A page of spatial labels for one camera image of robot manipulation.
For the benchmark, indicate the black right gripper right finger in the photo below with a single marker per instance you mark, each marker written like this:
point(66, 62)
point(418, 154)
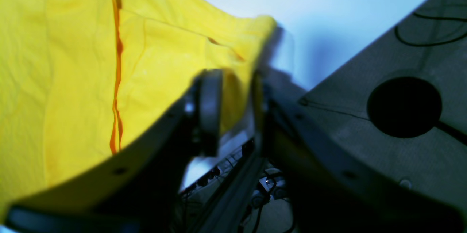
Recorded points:
point(329, 189)

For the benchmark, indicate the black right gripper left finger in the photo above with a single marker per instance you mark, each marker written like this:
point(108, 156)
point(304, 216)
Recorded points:
point(134, 191)

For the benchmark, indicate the orange T-shirt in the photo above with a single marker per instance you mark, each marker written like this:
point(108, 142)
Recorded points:
point(82, 79)

